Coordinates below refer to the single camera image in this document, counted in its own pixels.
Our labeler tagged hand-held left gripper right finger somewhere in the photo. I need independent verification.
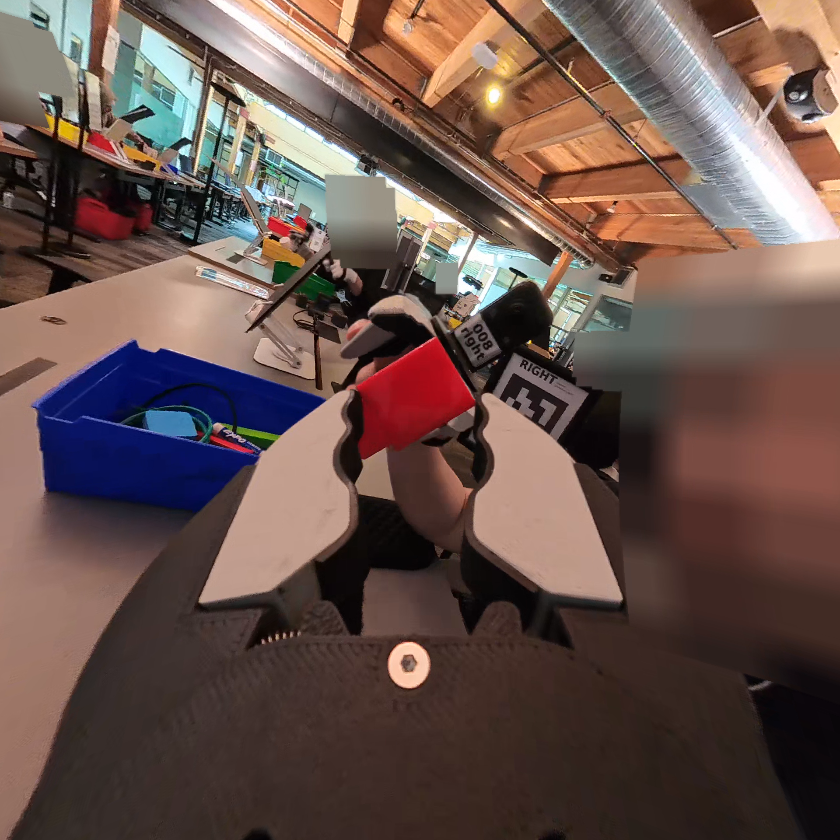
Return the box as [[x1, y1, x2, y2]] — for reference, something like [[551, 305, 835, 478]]
[[461, 392, 626, 611]]

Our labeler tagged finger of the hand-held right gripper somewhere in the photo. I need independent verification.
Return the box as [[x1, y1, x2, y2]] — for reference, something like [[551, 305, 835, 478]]
[[339, 323, 399, 361], [419, 419, 478, 450]]

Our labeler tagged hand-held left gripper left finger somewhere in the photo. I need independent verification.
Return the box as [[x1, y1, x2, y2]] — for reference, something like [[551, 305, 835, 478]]
[[198, 391, 362, 611]]

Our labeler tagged red plastic block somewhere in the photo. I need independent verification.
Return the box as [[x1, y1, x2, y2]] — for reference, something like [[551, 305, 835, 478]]
[[354, 336, 476, 460]]

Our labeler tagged blue white marker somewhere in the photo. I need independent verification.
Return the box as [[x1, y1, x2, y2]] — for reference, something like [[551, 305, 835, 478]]
[[210, 423, 263, 454]]

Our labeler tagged blue whiteboard eraser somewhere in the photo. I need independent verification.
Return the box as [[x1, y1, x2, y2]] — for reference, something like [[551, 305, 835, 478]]
[[140, 409, 202, 441]]

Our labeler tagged blue plastic bin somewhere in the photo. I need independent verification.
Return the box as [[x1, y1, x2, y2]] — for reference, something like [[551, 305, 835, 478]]
[[33, 339, 327, 513]]

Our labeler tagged green cable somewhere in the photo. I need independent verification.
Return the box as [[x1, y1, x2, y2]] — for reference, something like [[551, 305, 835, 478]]
[[120, 403, 217, 444]]

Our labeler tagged person's right forearm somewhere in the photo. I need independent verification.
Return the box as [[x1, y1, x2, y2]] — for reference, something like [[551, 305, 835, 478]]
[[416, 512, 470, 553]]

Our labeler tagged person's right hand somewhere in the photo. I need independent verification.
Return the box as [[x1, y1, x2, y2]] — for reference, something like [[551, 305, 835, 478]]
[[386, 441, 472, 519]]

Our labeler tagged black framed marker tag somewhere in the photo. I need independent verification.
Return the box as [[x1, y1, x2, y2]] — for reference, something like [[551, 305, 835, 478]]
[[491, 354, 589, 442]]

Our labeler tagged small green bin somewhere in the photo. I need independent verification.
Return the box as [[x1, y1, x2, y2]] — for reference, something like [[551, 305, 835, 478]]
[[271, 261, 337, 303]]

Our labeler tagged white panel stand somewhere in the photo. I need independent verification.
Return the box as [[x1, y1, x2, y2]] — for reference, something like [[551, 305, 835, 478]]
[[252, 318, 319, 379]]

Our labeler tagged person's dark clothing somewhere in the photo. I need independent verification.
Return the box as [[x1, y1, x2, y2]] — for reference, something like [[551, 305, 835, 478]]
[[357, 495, 437, 571]]

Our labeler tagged printed paper strip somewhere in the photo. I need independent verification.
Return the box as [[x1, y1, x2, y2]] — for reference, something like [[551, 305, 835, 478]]
[[196, 264, 271, 294]]

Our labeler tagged red plastic bin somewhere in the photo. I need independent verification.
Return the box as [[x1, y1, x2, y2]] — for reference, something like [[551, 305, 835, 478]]
[[74, 197, 155, 240]]

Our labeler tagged black cable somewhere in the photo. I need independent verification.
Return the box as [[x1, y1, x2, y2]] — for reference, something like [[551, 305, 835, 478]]
[[128, 382, 238, 431]]

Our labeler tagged large silver ventilation duct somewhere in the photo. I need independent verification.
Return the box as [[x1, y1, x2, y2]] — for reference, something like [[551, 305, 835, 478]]
[[545, 0, 837, 245]]

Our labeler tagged ceiling security camera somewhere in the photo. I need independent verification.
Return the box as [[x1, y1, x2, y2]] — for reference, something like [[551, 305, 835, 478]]
[[781, 66, 840, 126]]

